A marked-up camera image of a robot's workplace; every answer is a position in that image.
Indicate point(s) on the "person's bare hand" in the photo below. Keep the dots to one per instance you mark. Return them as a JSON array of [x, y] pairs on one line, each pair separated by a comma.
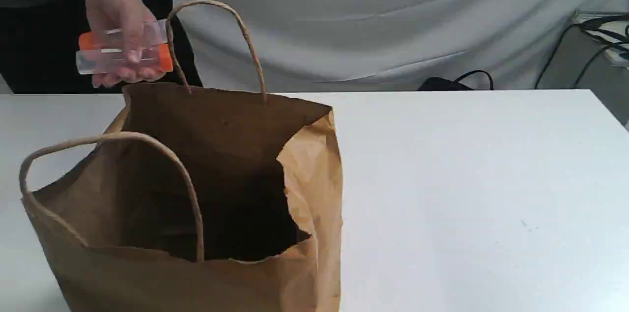
[[130, 16]]

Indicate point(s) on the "orange-capped clear tube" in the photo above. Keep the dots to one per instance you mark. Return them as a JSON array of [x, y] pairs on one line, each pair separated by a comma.
[[154, 33], [90, 62]]

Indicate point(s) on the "brown paper bag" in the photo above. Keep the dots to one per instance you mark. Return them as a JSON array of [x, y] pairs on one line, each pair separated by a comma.
[[194, 200]]

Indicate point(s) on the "person in dark clothes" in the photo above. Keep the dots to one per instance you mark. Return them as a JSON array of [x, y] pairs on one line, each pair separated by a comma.
[[39, 40]]

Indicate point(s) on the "grey backdrop cloth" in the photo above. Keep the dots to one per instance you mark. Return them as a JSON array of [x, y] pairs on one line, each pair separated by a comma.
[[343, 45]]

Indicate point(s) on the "black object behind table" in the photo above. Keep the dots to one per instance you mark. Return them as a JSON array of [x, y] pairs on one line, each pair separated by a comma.
[[437, 84]]

